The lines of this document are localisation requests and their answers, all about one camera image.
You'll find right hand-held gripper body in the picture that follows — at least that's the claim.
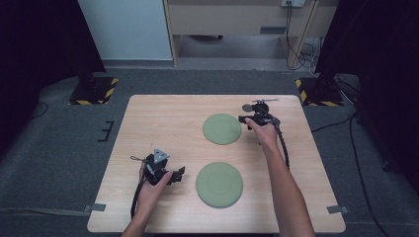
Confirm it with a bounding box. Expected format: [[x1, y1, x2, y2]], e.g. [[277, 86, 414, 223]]
[[249, 97, 282, 128]]

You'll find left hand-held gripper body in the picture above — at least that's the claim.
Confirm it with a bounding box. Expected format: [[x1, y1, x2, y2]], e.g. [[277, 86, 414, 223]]
[[143, 147, 173, 186]]

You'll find green plate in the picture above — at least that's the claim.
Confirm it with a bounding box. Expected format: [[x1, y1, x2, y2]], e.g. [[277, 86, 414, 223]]
[[202, 113, 243, 146]]

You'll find stack of green plates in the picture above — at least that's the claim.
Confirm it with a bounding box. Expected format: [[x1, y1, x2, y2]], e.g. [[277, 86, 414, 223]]
[[195, 161, 244, 209]]

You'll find person's right hand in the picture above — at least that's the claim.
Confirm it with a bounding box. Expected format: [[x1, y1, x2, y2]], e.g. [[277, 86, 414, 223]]
[[244, 117, 280, 151]]

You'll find person's left hand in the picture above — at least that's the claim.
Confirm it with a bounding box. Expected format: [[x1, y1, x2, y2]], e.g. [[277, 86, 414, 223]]
[[134, 162, 174, 215]]

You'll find black striped stand base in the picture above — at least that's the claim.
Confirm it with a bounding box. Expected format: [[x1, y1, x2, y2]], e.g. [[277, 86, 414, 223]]
[[68, 76, 120, 107], [294, 77, 345, 108]]

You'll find grey tape piece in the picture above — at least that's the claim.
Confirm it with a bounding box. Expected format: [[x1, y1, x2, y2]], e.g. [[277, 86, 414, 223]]
[[326, 204, 350, 215], [83, 202, 108, 213]]

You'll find grey desk label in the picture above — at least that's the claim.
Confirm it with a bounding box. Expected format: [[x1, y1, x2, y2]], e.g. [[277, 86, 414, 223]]
[[259, 26, 288, 36]]

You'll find light wooden desk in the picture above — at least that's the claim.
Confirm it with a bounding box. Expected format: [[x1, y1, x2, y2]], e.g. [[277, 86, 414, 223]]
[[162, 0, 340, 69]]

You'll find grey power strip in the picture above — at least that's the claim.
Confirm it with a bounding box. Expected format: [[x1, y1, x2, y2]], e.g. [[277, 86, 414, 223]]
[[281, 0, 306, 9]]

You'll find black curtain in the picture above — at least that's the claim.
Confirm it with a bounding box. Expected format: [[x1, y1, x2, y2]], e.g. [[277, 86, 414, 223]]
[[314, 0, 419, 196], [0, 0, 108, 156]]

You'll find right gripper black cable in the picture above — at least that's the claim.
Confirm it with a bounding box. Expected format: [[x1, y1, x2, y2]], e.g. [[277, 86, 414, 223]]
[[271, 118, 292, 171]]

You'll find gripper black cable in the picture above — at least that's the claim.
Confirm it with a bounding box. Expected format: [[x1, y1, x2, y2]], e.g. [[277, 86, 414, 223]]
[[129, 179, 146, 220], [271, 118, 292, 171]]

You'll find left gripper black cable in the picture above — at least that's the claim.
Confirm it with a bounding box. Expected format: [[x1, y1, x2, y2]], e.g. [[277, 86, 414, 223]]
[[129, 179, 146, 220]]

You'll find tangle of cables under desk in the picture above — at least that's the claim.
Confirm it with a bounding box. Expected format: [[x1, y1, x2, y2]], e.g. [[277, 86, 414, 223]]
[[285, 1, 325, 72]]

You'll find black floor cable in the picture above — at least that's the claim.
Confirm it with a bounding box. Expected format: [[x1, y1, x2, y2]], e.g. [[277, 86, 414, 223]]
[[310, 112, 393, 237], [28, 101, 49, 120]]

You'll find grey floor cable cover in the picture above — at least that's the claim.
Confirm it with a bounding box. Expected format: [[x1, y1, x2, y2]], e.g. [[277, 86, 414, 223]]
[[0, 206, 92, 217]]

